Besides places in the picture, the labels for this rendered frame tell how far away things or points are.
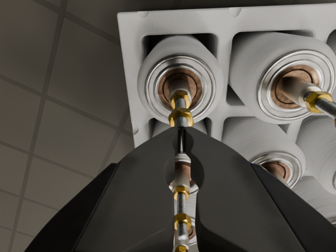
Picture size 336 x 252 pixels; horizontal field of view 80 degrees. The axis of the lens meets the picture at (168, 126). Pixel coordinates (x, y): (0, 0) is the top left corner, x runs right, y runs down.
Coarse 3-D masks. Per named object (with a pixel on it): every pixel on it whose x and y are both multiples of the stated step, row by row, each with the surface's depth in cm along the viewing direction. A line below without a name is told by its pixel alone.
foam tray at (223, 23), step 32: (128, 32) 26; (160, 32) 26; (192, 32) 26; (224, 32) 25; (288, 32) 31; (320, 32) 25; (128, 64) 28; (224, 64) 27; (128, 96) 30; (224, 96) 29; (288, 128) 31
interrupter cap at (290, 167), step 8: (264, 152) 25; (272, 152) 25; (280, 152) 25; (256, 160) 25; (264, 160) 25; (272, 160) 25; (280, 160) 25; (288, 160) 25; (296, 160) 25; (280, 168) 26; (288, 168) 26; (296, 168) 26; (288, 176) 26; (296, 176) 26; (288, 184) 27
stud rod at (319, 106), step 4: (308, 92) 18; (304, 96) 18; (320, 100) 17; (324, 100) 16; (328, 100) 16; (316, 104) 17; (320, 104) 16; (324, 104) 16; (328, 104) 16; (332, 104) 16; (320, 108) 16; (324, 108) 16; (328, 108) 16; (332, 108) 15; (324, 112) 16; (328, 112) 16; (332, 112) 15; (332, 116) 15
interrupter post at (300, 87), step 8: (288, 80) 21; (296, 80) 20; (304, 80) 19; (288, 88) 20; (296, 88) 19; (304, 88) 18; (312, 88) 18; (320, 88) 18; (288, 96) 20; (296, 96) 19; (304, 104) 19
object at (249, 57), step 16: (240, 32) 32; (256, 32) 28; (272, 32) 25; (240, 48) 27; (256, 48) 22; (272, 48) 20; (288, 48) 19; (304, 48) 19; (320, 48) 19; (240, 64) 24; (256, 64) 21; (240, 80) 23; (256, 80) 21; (240, 96) 25; (256, 112) 23
